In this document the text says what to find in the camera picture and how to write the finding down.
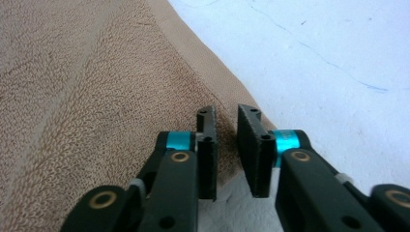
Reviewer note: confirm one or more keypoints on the white foam grid mat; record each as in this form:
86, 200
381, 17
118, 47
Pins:
322, 64

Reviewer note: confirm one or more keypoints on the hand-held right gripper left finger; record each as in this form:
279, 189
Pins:
174, 187

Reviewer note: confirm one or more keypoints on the tan terry towel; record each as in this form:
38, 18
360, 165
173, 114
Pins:
96, 96

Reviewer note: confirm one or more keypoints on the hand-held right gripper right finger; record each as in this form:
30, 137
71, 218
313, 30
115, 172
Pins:
309, 193

